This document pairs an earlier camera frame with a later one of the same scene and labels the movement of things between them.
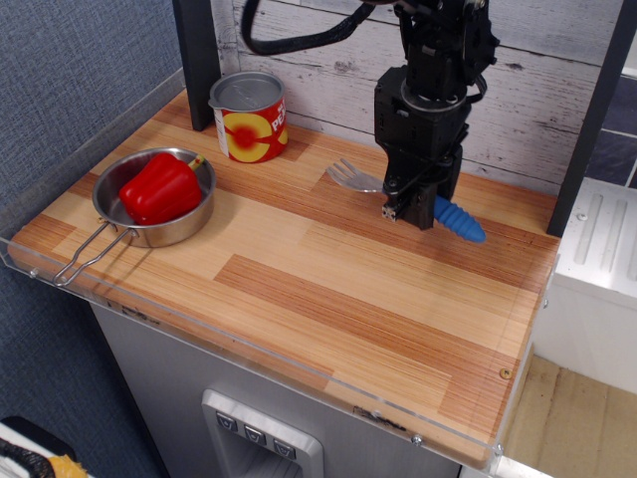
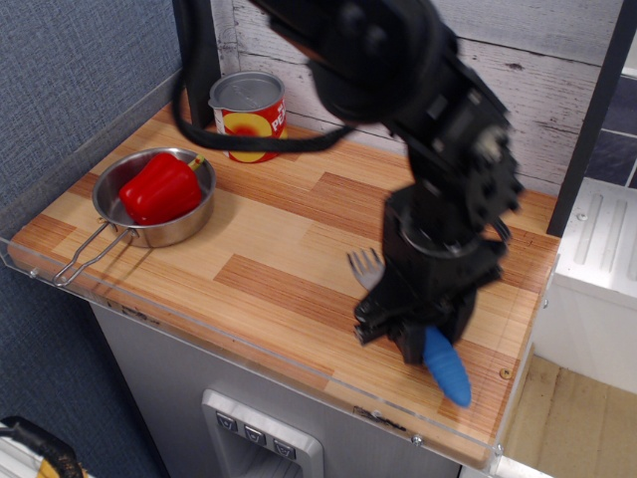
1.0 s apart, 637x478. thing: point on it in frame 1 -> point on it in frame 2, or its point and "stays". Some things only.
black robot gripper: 421,128 -> 434,270
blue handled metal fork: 446,213 -> 439,357
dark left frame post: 200,57 stays
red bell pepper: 161,188 stays
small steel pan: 106,196 stays
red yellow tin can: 251,115 stays
